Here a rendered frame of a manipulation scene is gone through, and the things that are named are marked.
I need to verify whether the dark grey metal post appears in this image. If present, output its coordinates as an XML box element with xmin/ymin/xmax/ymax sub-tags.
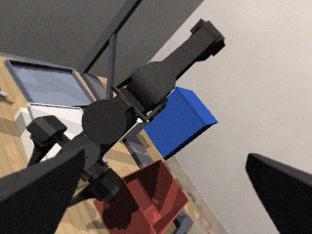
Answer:
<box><xmin>77</xmin><ymin>0</ymin><xmax>142</xmax><ymax>100</ymax></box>

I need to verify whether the white gas cylinder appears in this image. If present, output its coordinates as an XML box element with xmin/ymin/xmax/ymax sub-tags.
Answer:
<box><xmin>0</xmin><ymin>89</ymin><xmax>8</xmax><ymax>98</ymax></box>

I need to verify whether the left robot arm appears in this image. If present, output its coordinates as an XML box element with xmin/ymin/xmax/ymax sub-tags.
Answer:
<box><xmin>55</xmin><ymin>19</ymin><xmax>226</xmax><ymax>183</ymax></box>

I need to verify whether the red open box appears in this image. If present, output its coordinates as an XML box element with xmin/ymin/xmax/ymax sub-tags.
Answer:
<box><xmin>94</xmin><ymin>159</ymin><xmax>189</xmax><ymax>234</ymax></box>

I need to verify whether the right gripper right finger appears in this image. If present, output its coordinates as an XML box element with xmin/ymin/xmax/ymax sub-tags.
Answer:
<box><xmin>246</xmin><ymin>153</ymin><xmax>312</xmax><ymax>234</ymax></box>

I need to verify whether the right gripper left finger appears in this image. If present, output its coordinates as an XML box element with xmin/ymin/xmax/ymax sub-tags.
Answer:
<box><xmin>0</xmin><ymin>147</ymin><xmax>85</xmax><ymax>234</ymax></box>

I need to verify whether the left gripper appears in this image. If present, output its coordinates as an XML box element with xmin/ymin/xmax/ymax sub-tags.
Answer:
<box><xmin>26</xmin><ymin>115</ymin><xmax>123</xmax><ymax>208</ymax></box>

